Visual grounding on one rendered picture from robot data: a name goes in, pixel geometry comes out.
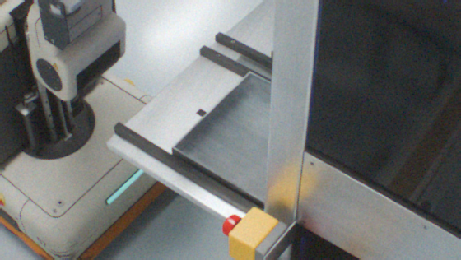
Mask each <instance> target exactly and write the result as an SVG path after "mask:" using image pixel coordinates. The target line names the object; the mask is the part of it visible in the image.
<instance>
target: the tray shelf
mask: <svg viewBox="0 0 461 260"><path fill-rule="evenodd" d="M275 9H276V7H275V0H263V1H262V2H261V3H260V4H259V5H258V6H256V8H254V9H252V10H251V11H250V12H249V14H248V15H246V16H245V17H244V18H243V19H242V20H241V21H238V22H237V23H236V24H235V25H234V26H233V27H232V28H231V29H229V30H228V31H227V32H226V33H225V35H227V36H229V37H231V38H234V39H237V40H239V41H240V42H242V43H244V44H247V45H248V46H250V47H252V48H254V49H257V50H258V51H260V52H261V53H264V54H266V55H267V56H269V57H271V50H272V49H273V37H274V23H275ZM209 48H211V49H214V50H215V51H217V52H218V53H221V54H223V55H225V56H227V57H228V58H231V59H233V60H234V61H236V60H237V59H238V58H239V57H240V56H241V55H242V54H240V53H237V52H236V51H234V50H232V49H229V48H227V47H226V46H224V45H222V44H220V43H218V42H215V43H213V44H212V45H211V46H210V47H209ZM242 56H243V57H245V56H244V55H242ZM245 58H246V57H245ZM248 59H249V58H248ZM249 60H251V59H249ZM251 61H253V60H251ZM253 62H254V61H253ZM255 63H256V62H255ZM257 64H258V65H260V66H262V67H265V66H263V65H261V64H259V63H257ZM265 68H267V67H265ZM267 69H268V70H269V71H271V72H272V70H271V69H269V68H267ZM242 78H243V77H242V76H240V75H238V74H236V73H234V72H233V71H231V70H229V69H227V68H225V67H221V66H220V65H218V64H216V63H214V62H212V61H210V60H208V59H206V58H204V57H203V56H201V55H200V56H199V57H198V58H196V59H195V60H194V61H193V62H192V63H191V64H190V65H188V66H187V67H186V68H185V70H184V71H183V72H181V73H180V74H179V75H178V76H177V77H176V78H175V79H174V80H173V81H172V82H171V83H170V84H169V85H168V86H166V87H165V88H163V89H162V90H161V91H160V92H159V93H158V94H156V95H155V96H154V97H153V98H152V99H151V100H150V101H148V102H147V103H146V104H145V105H144V106H143V107H142V108H141V109H140V110H139V111H138V112H137V113H136V114H135V115H134V116H132V117H131V118H130V119H129V120H128V121H127V122H126V123H125V124H124V125H125V126H127V127H128V128H131V129H132V130H133V131H135V132H137V133H138V134H139V135H141V136H142V137H145V138H146V139H147V140H149V141H150V142H153V143H154V144H156V145H158V146H159V147H161V148H162V149H164V150H166V151H168V152H169V153H170V154H171V147H172V146H173V145H174V144H175V143H176V142H177V141H178V140H179V139H180V138H181V137H182V136H183V135H184V134H185V133H186V132H187V131H188V130H189V129H190V128H191V127H192V126H193V125H194V124H195V123H196V122H197V121H198V120H199V119H200V118H202V117H201V116H199V115H197V114H196V113H197V112H198V111H199V110H200V109H202V110H204V111H206V112H208V111H209V110H210V109H211V108H212V107H213V106H214V105H215V104H216V103H217V102H218V101H219V100H220V99H221V98H222V97H223V96H224V95H225V94H226V93H228V92H229V91H230V90H231V89H232V88H233V87H234V86H235V85H236V84H237V83H238V82H239V81H240V80H241V79H242ZM107 147H108V148H109V149H110V150H112V151H113V152H115V153H117V154H118V155H120V156H122V157H123V158H124V159H125V160H127V161H129V162H130V163H132V164H133V165H136V166H137V167H138V168H139V169H142V170H143V171H145V173H147V174H149V175H150V176H151V177H153V178H155V179H157V180H158V181H160V182H162V183H163V184H164V185H166V186H168V187H169V188H171V189H173V190H175V191H176V192H177V193H179V194H181V195H182V196H184V197H186V198H187V199H188V200H190V201H191V202H193V203H194V204H196V205H197V206H199V207H201V208H202V209H203V210H205V211H207V212H209V213H210V214H212V215H214V216H215V217H216V218H218V219H220V220H221V221H223V222H225V220H226V219H227V218H228V217H229V216H231V215H237V216H240V217H241V218H244V217H245V216H246V215H247V214H246V213H244V212H243V211H241V210H240V209H238V208H237V207H234V206H233V205H231V204H230V203H229V202H227V201H225V200H223V199H222V198H220V197H218V196H217V195H216V194H214V193H212V192H208V191H207V190H206V189H204V188H202V187H201V186H199V185H197V184H196V183H194V182H193V181H191V180H189V179H187V178H186V177H184V176H183V175H182V174H179V173H178V172H176V171H175V170H174V169H172V168H170V167H169V166H168V165H165V164H164V163H162V162H161V161H159V160H158V159H156V158H154V157H153V156H150V155H149V154H147V153H146V152H145V151H143V150H141V149H140V148H139V147H137V146H135V145H133V144H132V143H131V142H129V141H127V140H125V139H124V138H122V137H121V136H120V135H119V134H117V133H115V134H114V135H113V136H112V137H111V138H109V140H108V141H107ZM171 155H172V154H171Z"/></svg>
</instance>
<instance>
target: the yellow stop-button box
mask: <svg viewBox="0 0 461 260"><path fill-rule="evenodd" d="M288 229H289V226H288V225H286V224H284V223H283V222H281V221H280V222H279V221H278V220H277V219H275V218H274V217H272V216H269V215H268V214H266V213H264V211H261V210H260V209H258V208H257V207H253V208H252V209H250V211H249V212H248V213H247V215H246V216H245V217H244V218H243V219H242V220H241V221H240V222H239V223H238V224H237V225H236V226H235V227H234V229H233V230H232V231H231V232H230V233H229V255H230V256H231V257H233V258H234V259H235V260H263V258H264V256H265V255H266V254H267V253H268V251H269V250H270V249H271V248H272V247H273V246H274V245H275V244H276V242H277V241H278V240H279V239H280V238H281V237H282V236H283V235H284V233H285V232H286V231H287V230H288Z"/></svg>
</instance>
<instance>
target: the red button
mask: <svg viewBox="0 0 461 260"><path fill-rule="evenodd" d="M242 219H243V218H241V217H240V216H237V215H231V216H229V217H228V218H227V219H226V220H225V222H224V223H223V226H222V229H221V230H222V233H223V234H224V235H225V236H227V237H229V233H230V232H231V231H232V230H233V229H234V227H235V226H236V225H237V224H238V223H239V222H240V221H241V220H242Z"/></svg>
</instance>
